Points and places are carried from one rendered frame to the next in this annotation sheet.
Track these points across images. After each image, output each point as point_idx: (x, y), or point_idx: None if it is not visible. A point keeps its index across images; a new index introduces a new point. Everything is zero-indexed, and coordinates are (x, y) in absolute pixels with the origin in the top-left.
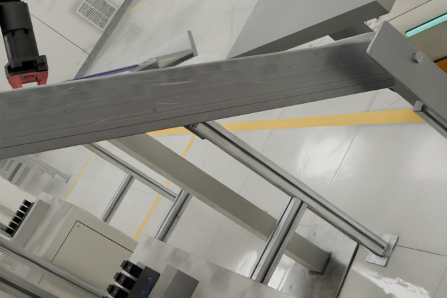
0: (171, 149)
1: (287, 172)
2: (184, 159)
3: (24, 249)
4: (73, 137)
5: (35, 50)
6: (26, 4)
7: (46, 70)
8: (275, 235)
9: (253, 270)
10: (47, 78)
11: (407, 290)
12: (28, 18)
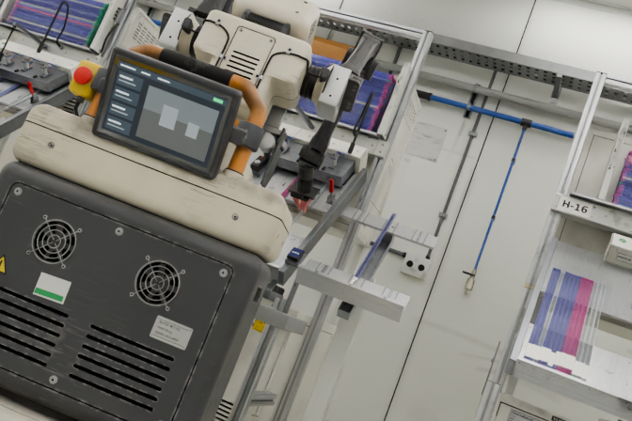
0: (334, 334)
1: (245, 373)
2: (329, 347)
3: (497, 371)
4: None
5: (297, 187)
6: (299, 167)
7: (294, 197)
8: (256, 391)
9: (269, 393)
10: (293, 200)
11: None
12: (298, 173)
